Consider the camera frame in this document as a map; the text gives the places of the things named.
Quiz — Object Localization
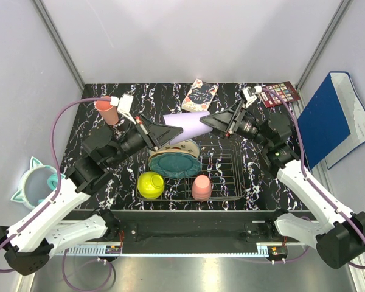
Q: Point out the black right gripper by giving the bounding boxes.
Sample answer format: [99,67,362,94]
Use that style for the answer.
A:
[200,99,271,148]

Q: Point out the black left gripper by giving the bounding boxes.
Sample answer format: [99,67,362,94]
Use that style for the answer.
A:
[106,113,183,169]

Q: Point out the lilac cup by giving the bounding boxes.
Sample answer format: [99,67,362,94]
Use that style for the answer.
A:
[163,111,212,144]

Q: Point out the teal scalloped plate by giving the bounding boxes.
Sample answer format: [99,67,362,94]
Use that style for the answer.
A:
[148,153,202,179]

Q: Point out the pink cup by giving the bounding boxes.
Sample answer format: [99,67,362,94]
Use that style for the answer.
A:
[192,175,212,200]
[94,100,119,126]

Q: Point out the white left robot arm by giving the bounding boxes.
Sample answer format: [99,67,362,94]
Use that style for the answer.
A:
[0,115,183,276]

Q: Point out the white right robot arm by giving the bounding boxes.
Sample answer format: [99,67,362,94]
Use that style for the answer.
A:
[200,102,365,269]

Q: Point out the beige speckled plate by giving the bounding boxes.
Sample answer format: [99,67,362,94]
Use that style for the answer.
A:
[148,147,186,161]

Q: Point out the floral cover book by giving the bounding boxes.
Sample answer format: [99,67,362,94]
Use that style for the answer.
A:
[181,79,219,113]

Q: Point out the white plate with strawberries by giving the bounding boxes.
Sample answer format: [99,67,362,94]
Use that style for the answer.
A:
[165,139,200,158]

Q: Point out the yellow-green bowl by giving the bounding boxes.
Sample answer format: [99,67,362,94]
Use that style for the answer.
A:
[137,172,165,200]

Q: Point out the dark red booklet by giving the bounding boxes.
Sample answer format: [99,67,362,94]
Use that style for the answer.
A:
[259,81,301,108]

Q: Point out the teal headphones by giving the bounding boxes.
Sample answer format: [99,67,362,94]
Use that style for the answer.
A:
[47,173,58,190]

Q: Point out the white cat-ear basket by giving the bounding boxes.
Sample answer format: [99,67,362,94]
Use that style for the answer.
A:
[10,156,57,210]

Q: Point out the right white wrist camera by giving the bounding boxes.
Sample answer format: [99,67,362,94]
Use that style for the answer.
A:
[242,85,262,108]

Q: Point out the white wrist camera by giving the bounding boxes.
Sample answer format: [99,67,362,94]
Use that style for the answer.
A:
[242,85,262,108]
[110,94,134,114]

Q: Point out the grey wire dish rack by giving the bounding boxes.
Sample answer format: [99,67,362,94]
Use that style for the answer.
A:
[136,137,246,203]

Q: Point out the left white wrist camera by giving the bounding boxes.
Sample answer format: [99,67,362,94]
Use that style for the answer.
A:
[110,94,134,114]

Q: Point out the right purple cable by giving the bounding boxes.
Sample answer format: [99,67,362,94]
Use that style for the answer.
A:
[260,86,365,269]

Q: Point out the purple cable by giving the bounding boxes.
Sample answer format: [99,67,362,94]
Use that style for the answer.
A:
[0,96,115,290]
[260,86,365,269]

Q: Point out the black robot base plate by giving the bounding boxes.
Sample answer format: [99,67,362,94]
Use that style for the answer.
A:
[47,209,320,255]

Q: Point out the blue ring binder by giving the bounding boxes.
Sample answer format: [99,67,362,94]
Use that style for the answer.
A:
[297,71,365,169]

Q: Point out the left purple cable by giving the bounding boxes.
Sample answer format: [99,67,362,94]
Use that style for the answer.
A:
[0,96,115,290]

